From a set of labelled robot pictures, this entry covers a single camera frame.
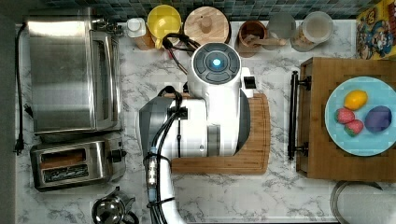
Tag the red strawberry upper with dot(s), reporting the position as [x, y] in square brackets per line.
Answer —
[344, 115]

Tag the round wooden lid canister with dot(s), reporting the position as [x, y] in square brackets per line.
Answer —
[207, 25]

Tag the grey lidded jar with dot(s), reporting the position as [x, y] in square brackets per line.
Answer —
[281, 26]

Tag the brown wooden mortar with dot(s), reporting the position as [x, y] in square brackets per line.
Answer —
[252, 36]

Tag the light blue plate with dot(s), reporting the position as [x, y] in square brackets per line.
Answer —
[364, 143]

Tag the red strawberry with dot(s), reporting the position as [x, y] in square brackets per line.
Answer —
[354, 127]
[344, 115]

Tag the cereal box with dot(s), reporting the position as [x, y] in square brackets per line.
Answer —
[376, 32]

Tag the wooden drawer box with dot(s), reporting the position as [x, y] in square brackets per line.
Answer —
[310, 145]

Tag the stainless steel toaster oven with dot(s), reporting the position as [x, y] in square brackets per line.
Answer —
[75, 70]

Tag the yellow lemon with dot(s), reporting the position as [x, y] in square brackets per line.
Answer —
[356, 99]

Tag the red strawberry lower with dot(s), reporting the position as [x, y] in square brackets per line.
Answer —
[354, 127]

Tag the toast slice in toaster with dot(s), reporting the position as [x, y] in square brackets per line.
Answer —
[54, 160]

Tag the glass jar white lid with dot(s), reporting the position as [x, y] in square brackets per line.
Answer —
[315, 29]

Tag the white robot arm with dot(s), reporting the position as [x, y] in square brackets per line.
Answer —
[213, 121]

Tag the yellow cup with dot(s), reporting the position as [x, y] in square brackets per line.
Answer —
[163, 20]

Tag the black toaster lever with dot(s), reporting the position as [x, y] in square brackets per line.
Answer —
[116, 155]

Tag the stainless steel two-slot toaster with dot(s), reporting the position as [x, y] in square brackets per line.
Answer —
[82, 162]

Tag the white-capped spice bottle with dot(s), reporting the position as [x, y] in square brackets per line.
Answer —
[140, 34]

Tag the steel pot with lid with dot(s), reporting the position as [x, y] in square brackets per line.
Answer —
[115, 208]

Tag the bamboo cutting board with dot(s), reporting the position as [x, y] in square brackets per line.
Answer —
[251, 159]

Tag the purple plum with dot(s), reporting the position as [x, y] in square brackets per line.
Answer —
[378, 119]

